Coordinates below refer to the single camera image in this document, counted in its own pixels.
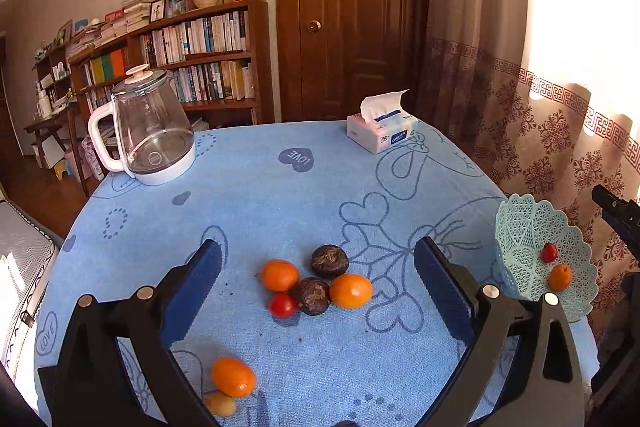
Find low wooden table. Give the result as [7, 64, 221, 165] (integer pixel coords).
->
[23, 111, 77, 168]

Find row of mixed books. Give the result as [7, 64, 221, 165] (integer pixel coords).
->
[170, 61, 256, 104]

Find brown wooden bookshelf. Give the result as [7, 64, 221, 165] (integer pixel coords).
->
[67, 0, 275, 198]

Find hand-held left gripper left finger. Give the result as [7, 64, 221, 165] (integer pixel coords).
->
[38, 238, 224, 427]

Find brown wooden door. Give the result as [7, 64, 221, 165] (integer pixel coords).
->
[274, 0, 432, 123]

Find glass kettle with white base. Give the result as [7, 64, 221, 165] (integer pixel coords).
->
[88, 64, 196, 186]

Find row of white books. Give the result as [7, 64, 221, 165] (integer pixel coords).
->
[139, 10, 250, 67]

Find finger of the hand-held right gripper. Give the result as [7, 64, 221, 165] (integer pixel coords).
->
[591, 184, 640, 259]

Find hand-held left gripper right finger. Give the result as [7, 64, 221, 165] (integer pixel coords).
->
[413, 236, 586, 427]

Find light green lattice plastic basket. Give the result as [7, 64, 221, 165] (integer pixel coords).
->
[495, 193, 599, 323]

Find beige patterned curtain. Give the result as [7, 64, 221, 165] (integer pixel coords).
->
[415, 0, 640, 358]

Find white tissue pack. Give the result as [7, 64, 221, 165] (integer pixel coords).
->
[346, 89, 420, 156]

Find white lace cover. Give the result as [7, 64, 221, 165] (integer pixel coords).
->
[0, 196, 59, 375]

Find small orange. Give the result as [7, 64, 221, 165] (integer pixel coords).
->
[260, 259, 300, 293]
[210, 356, 257, 398]
[548, 264, 573, 293]
[329, 273, 374, 310]

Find small wooden side shelf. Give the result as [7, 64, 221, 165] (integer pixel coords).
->
[32, 42, 77, 118]

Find small yellow fruit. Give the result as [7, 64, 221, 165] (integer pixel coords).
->
[205, 392, 238, 417]

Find row of colourful books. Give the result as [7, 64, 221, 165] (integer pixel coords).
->
[80, 48, 129, 86]

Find stacks of lying books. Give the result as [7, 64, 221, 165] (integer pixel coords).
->
[67, 0, 166, 58]

